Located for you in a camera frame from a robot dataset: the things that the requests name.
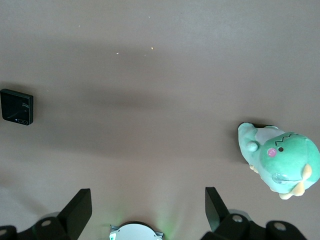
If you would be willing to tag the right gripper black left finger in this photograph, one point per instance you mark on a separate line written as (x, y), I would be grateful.
(75, 212)

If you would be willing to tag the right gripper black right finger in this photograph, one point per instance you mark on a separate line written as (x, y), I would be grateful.
(217, 215)

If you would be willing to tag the black flip phone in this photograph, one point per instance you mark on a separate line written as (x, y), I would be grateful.
(15, 106)

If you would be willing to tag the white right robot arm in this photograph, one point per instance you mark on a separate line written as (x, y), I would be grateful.
(136, 232)

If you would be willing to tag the green dinosaur plush toy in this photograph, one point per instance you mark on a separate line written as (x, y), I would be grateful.
(287, 162)

